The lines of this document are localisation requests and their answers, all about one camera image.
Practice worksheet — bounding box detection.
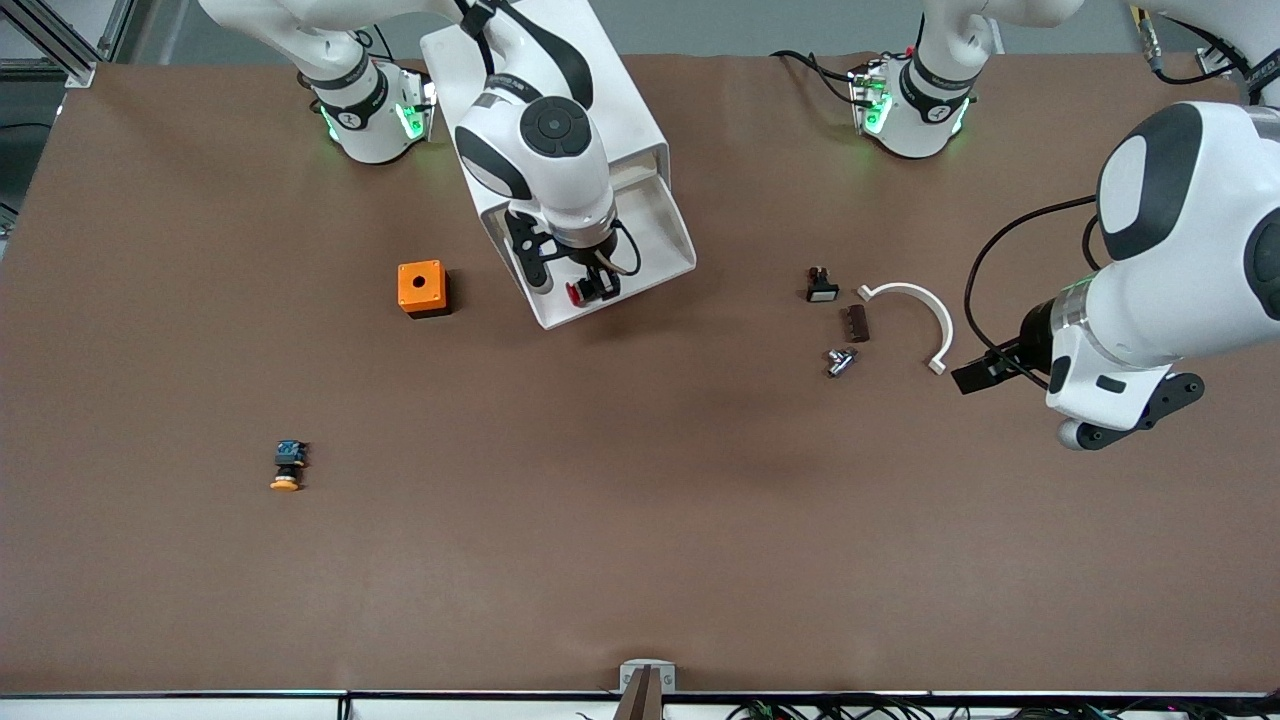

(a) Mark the grey metal mounting bracket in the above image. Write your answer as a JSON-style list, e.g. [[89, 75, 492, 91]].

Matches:
[[619, 660, 678, 695]]

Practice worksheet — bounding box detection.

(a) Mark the orange button enclosure box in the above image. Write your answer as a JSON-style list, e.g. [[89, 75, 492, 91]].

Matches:
[[397, 259, 451, 320]]

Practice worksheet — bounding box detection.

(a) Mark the grey white drawer cabinet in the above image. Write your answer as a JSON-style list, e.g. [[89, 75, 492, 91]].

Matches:
[[420, 0, 673, 301]]

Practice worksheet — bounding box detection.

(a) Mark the black base cable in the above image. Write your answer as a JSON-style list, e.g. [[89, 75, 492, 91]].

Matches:
[[770, 49, 863, 107]]

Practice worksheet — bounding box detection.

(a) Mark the white curved plastic bracket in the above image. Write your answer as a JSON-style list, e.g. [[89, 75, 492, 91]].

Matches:
[[857, 282, 955, 377]]

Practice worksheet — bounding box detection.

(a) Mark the orange mushroom push button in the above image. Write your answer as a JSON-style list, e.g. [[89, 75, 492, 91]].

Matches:
[[269, 439, 310, 493]]

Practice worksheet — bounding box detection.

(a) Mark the black cable bundle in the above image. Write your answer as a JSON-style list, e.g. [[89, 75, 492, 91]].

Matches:
[[725, 697, 1280, 720]]

